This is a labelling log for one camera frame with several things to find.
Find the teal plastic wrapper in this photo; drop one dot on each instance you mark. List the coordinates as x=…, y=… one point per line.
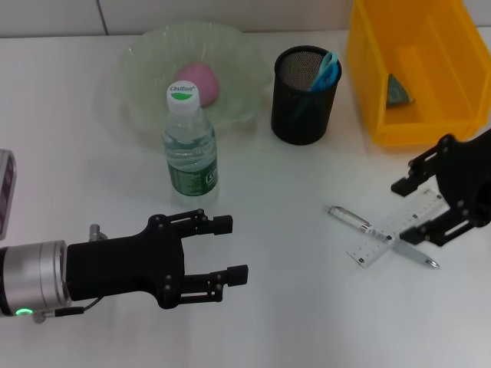
x=397, y=94

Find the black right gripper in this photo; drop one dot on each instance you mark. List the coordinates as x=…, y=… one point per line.
x=468, y=176

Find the black mesh pen holder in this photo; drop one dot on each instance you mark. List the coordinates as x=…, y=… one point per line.
x=303, y=126

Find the pink sponge ball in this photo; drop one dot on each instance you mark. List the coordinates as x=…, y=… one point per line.
x=203, y=76

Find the blue scissors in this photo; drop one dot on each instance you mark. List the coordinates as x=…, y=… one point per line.
x=330, y=71

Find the yellow plastic bin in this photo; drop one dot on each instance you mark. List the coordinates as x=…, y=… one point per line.
x=422, y=134

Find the clear plastic ruler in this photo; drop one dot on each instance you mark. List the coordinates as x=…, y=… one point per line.
x=368, y=255

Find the clear green-label water bottle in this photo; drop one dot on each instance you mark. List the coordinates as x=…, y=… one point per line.
x=190, y=153

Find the clear ballpoint pen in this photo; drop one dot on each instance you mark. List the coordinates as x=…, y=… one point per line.
x=351, y=217

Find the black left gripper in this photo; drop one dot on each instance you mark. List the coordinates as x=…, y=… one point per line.
x=122, y=264

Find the green glass fruit plate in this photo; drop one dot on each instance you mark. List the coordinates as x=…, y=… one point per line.
x=238, y=76

